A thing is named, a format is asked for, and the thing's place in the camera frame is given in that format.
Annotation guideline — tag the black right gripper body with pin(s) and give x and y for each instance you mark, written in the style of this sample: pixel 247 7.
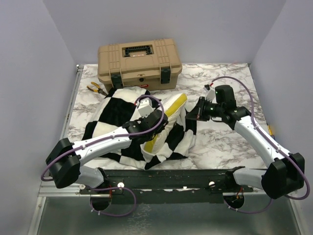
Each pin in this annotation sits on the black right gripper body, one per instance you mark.
pixel 210 109

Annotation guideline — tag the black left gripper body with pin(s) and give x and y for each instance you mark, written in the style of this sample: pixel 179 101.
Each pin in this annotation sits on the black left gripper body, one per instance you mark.
pixel 144 118

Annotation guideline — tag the white pillow yellow edge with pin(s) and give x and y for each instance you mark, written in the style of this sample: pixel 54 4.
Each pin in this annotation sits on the white pillow yellow edge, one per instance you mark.
pixel 173 132

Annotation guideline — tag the black white checkered pillowcase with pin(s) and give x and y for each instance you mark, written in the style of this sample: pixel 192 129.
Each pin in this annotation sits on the black white checkered pillowcase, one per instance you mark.
pixel 118 108

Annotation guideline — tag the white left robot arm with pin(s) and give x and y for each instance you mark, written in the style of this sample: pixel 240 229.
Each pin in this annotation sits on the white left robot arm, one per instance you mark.
pixel 67 161

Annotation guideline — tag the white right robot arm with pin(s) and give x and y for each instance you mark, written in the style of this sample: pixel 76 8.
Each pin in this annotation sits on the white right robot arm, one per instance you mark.
pixel 284 171

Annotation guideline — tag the tan plastic toolbox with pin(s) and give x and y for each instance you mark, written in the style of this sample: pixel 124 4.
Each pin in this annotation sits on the tan plastic toolbox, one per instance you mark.
pixel 153 65

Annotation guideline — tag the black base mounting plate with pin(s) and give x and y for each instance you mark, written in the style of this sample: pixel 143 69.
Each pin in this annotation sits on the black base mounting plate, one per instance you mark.
pixel 122 195

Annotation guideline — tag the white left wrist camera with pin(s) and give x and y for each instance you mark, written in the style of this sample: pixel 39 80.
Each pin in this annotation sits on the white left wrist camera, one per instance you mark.
pixel 144 107

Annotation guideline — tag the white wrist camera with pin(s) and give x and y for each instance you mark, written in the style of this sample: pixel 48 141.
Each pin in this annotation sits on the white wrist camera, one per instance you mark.
pixel 210 92
pixel 144 107

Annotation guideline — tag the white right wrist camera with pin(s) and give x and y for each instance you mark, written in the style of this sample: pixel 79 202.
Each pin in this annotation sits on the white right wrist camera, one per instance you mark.
pixel 210 92

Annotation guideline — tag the yellow handled pliers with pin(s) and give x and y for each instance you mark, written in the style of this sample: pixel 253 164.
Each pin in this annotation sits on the yellow handled pliers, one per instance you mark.
pixel 96 89

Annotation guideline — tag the aluminium left side rail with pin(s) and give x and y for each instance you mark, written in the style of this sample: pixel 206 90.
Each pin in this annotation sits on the aluminium left side rail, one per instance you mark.
pixel 71 101

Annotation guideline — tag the aluminium rail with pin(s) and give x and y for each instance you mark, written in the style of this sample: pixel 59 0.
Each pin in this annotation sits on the aluminium rail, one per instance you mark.
pixel 71 101
pixel 273 183

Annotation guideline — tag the aluminium front rail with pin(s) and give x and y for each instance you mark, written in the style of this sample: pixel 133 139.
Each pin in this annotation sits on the aluminium front rail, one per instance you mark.
pixel 273 183

